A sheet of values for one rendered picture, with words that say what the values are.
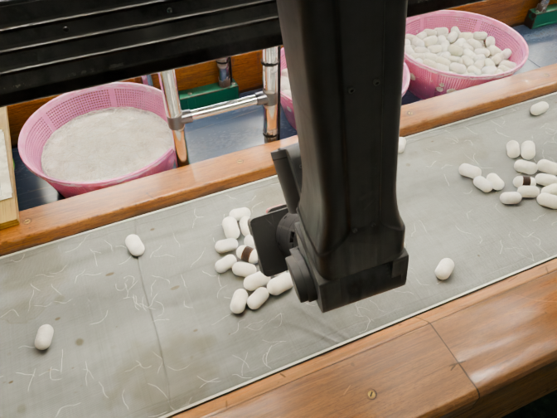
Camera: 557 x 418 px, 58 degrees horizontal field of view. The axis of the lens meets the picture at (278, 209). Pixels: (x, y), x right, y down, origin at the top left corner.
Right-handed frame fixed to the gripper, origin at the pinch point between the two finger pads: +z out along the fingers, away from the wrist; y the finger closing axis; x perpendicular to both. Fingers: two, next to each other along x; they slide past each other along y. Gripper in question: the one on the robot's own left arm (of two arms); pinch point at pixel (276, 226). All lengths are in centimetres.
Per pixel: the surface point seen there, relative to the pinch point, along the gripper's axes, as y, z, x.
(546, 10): -92, 42, -23
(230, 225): 4.0, 8.7, -0.5
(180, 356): 15.6, -1.2, 11.0
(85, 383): 26.3, -0.5, 10.4
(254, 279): 4.1, 1.5, 6.0
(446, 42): -56, 34, -20
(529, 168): -43.1, 4.1, 4.2
